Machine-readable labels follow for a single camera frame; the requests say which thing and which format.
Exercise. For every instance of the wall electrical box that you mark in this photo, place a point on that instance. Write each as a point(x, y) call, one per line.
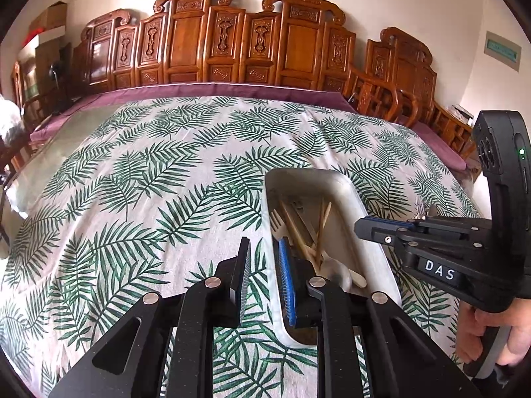
point(502, 49)

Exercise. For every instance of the white plastic spoon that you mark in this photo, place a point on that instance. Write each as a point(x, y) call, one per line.
point(338, 271)

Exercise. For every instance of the dark wooden chair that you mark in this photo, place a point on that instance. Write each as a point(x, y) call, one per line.
point(29, 91)

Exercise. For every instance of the carved wooden armchair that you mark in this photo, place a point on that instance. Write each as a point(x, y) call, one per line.
point(408, 66)

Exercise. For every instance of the small purple seat cushion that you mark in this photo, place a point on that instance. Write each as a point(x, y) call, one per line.
point(439, 143)

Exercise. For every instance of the wooden spoon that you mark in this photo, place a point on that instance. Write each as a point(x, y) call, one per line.
point(357, 277)

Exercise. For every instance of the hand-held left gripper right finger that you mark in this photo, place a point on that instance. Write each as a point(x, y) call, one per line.
point(286, 282)

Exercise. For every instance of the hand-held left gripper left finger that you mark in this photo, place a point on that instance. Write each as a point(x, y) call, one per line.
point(240, 282)

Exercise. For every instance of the long purple seat cushion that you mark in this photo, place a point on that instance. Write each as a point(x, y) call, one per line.
point(186, 90)

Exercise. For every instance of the carved wooden sofa bench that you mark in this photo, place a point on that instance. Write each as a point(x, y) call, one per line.
point(207, 37)

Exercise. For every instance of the cardboard box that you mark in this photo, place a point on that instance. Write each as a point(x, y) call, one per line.
point(52, 15)

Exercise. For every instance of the grey metal tray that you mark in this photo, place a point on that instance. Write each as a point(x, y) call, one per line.
point(327, 186)

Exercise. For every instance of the clear plastic bag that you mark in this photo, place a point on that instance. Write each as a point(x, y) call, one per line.
point(9, 118)

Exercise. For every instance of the wooden fork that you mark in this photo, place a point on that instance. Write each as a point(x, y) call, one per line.
point(277, 222)

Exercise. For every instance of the white plastic fork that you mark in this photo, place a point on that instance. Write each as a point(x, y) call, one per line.
point(424, 210)

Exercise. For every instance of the leaf print tablecloth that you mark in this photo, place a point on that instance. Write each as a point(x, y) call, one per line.
point(145, 182)

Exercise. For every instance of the person's right hand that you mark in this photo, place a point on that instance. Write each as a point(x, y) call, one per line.
point(520, 331)

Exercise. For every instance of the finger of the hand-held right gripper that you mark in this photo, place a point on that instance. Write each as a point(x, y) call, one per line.
point(386, 223)
point(373, 234)

